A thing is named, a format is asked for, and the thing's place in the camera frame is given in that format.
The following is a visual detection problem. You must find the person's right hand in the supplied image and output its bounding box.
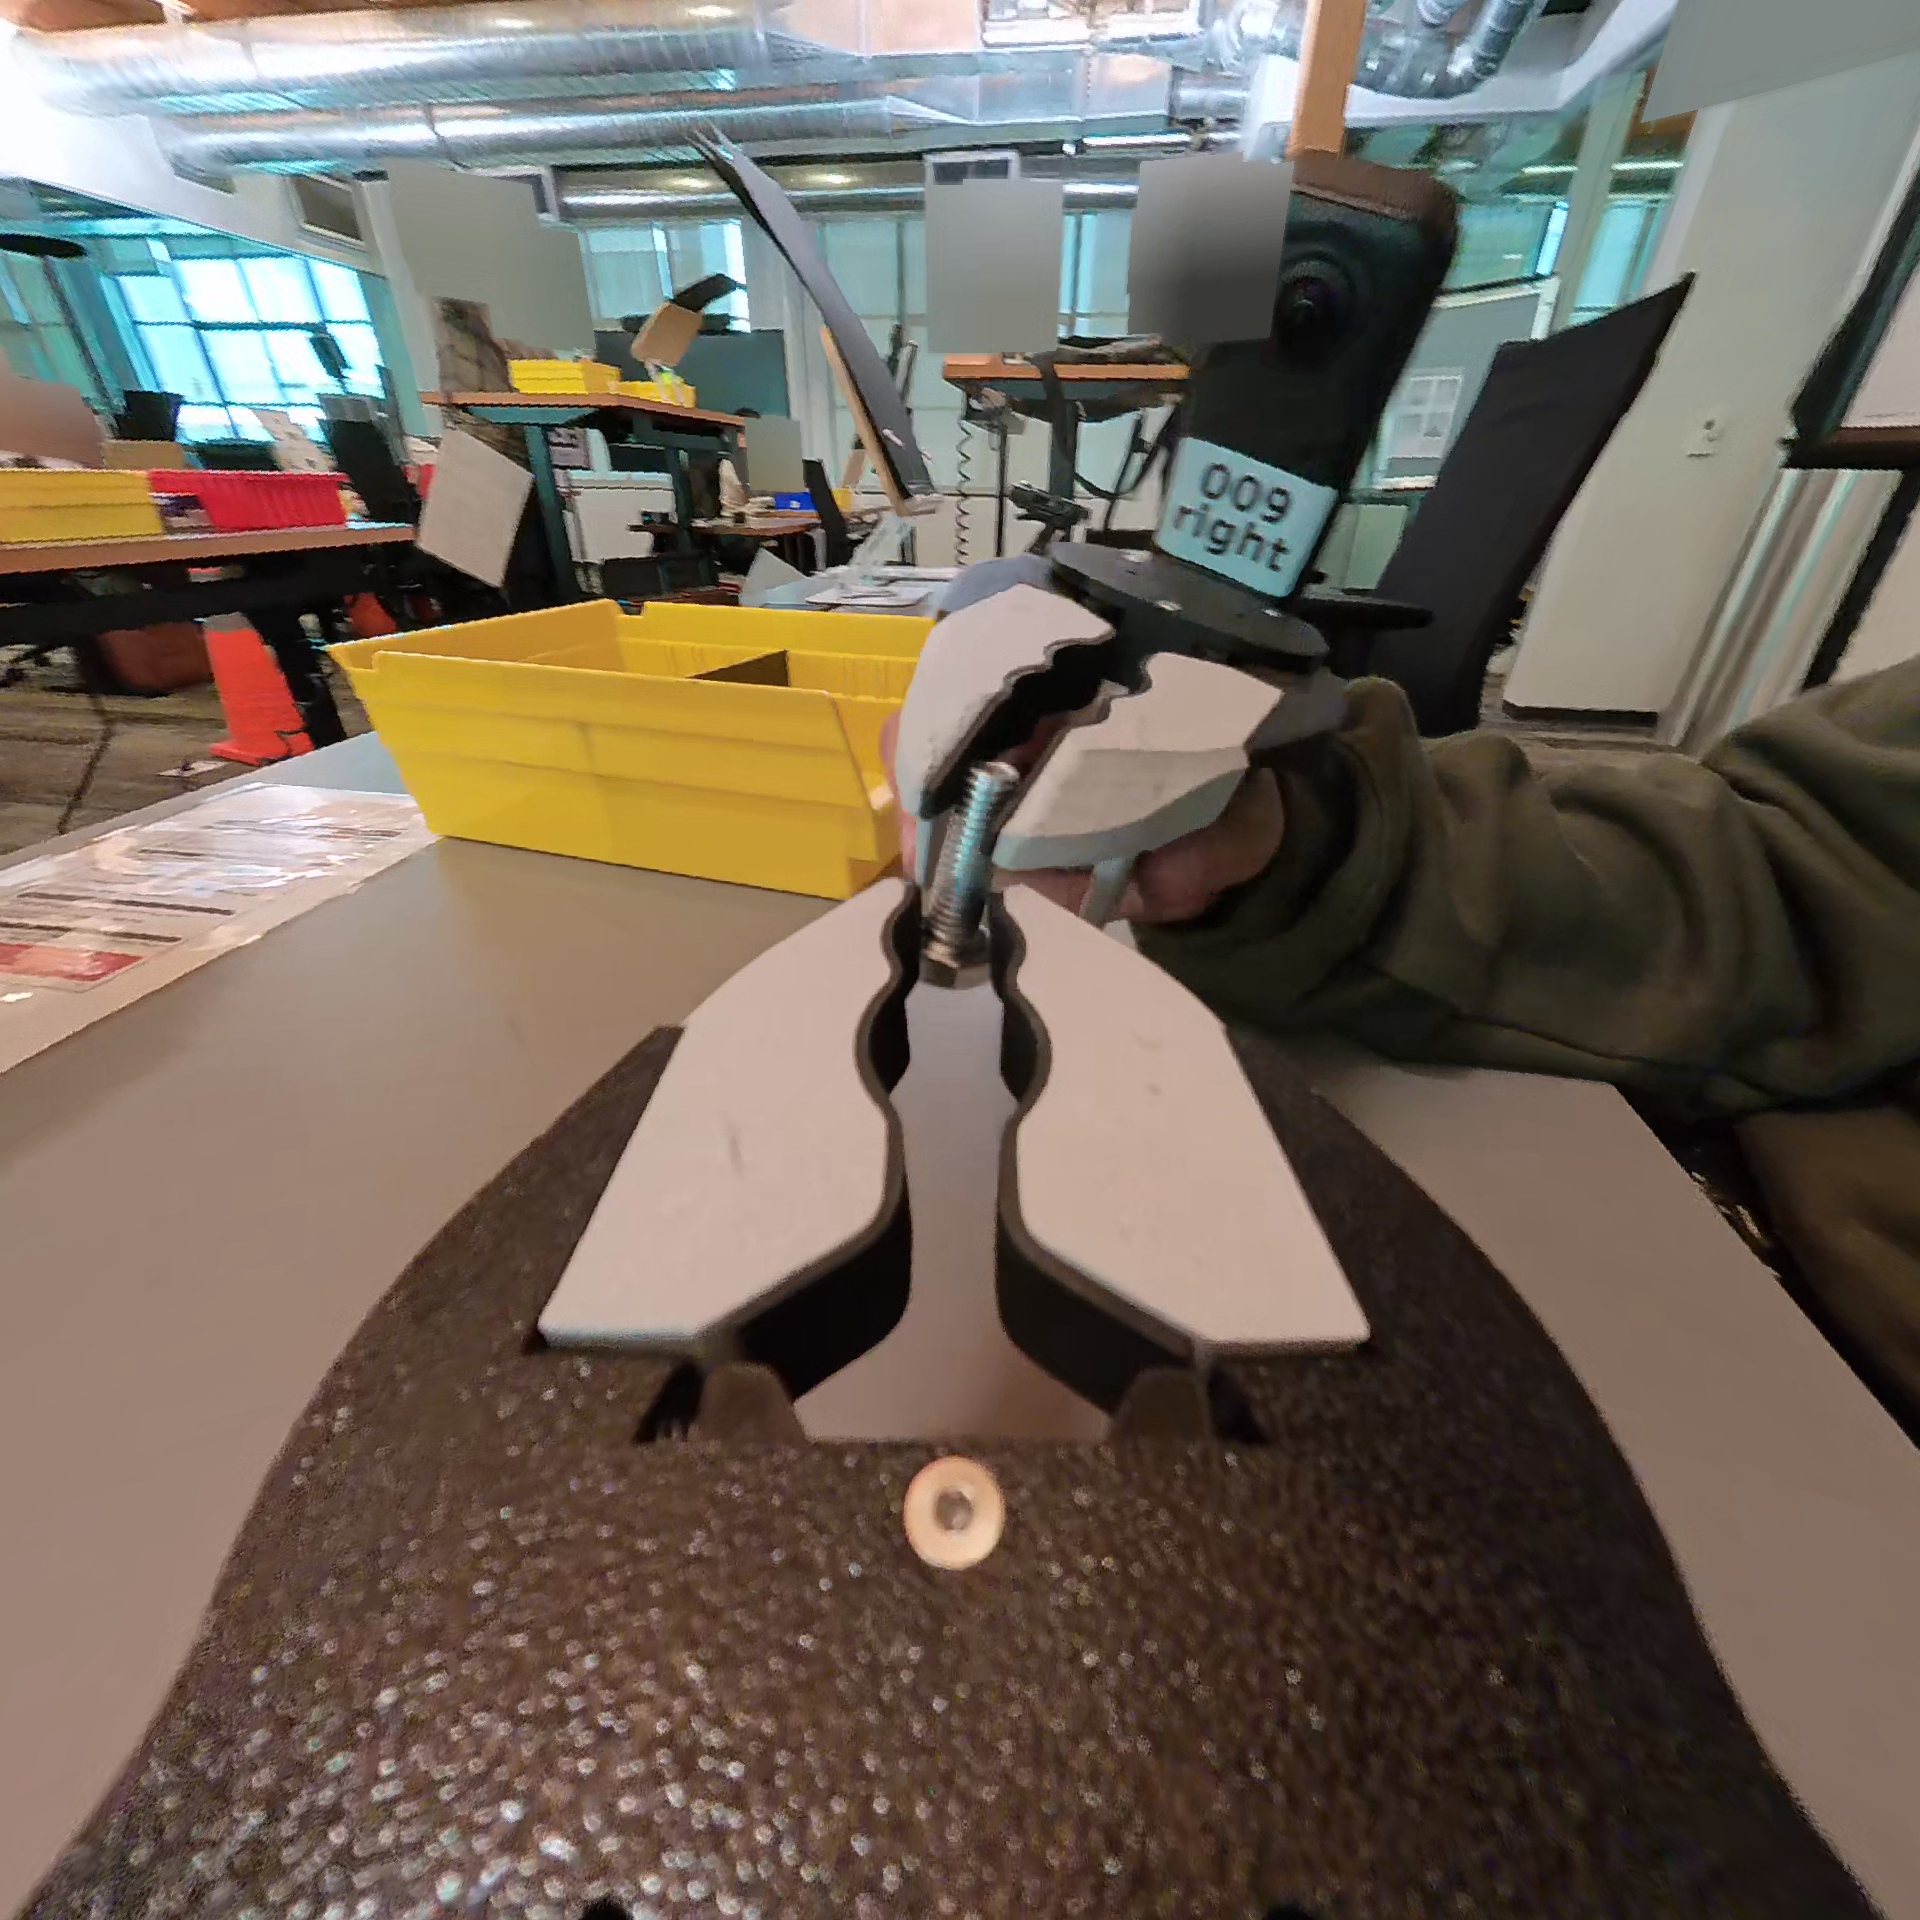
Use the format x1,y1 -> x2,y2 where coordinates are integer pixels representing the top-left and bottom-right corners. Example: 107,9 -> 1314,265
1123,757 -> 1292,930

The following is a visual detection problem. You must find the black office chair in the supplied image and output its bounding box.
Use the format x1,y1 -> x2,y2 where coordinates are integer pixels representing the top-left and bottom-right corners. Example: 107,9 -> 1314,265
1320,274 -> 1697,740

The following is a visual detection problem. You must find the green leg standing desk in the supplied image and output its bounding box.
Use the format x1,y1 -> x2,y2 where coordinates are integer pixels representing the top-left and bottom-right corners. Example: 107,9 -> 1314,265
422,389 -> 752,600

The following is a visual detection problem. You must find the wooden top workbench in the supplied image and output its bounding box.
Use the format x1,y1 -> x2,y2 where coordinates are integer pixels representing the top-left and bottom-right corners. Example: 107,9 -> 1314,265
0,523 -> 417,708

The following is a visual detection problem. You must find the person's right forearm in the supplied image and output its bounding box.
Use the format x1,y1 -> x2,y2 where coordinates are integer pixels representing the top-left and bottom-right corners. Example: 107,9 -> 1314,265
1134,658 -> 1920,1120

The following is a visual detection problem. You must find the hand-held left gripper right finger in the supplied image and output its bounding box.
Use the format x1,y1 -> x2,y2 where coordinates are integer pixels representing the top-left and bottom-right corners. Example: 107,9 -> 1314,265
994,888 -> 1371,1413

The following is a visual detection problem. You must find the grey desk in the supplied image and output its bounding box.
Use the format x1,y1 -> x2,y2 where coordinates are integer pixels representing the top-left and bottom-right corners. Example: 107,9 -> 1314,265
0,733 -> 1920,1920

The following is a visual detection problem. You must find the red label laminated sheet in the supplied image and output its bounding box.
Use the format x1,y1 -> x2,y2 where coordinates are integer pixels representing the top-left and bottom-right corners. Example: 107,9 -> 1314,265
0,779 -> 437,1074

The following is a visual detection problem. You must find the large yellow storage bin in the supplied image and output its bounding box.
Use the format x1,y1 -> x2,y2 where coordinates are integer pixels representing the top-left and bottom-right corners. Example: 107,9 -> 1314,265
328,596 -> 939,905

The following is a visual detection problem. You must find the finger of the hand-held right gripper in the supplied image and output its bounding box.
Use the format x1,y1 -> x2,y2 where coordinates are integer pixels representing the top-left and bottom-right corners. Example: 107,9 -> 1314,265
990,653 -> 1289,874
894,557 -> 1121,891

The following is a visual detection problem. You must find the orange traffic cone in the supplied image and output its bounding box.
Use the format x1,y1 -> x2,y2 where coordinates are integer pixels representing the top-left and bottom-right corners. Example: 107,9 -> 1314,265
207,609 -> 316,763

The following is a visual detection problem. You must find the grey notice board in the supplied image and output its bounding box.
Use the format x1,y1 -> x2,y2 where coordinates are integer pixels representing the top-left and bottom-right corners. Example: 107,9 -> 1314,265
1371,291 -> 1548,490

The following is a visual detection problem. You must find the red parts bin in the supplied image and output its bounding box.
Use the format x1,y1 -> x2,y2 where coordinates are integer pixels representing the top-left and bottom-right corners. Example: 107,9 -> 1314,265
147,470 -> 349,530

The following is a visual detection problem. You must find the dark faced document stand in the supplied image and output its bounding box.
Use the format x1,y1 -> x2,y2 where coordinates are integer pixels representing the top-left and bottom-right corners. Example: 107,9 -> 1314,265
692,128 -> 947,603

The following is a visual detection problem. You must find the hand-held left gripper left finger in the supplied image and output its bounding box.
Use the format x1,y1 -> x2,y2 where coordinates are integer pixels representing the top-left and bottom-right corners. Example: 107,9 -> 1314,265
535,878 -> 919,1404

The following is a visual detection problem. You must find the silver bolt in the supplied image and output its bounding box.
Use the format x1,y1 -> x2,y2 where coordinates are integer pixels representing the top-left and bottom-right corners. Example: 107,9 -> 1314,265
913,759 -> 1024,985

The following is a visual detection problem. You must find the wooden top standing desk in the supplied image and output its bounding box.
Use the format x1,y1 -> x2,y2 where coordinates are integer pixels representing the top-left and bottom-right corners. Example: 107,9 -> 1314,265
939,352 -> 1200,541

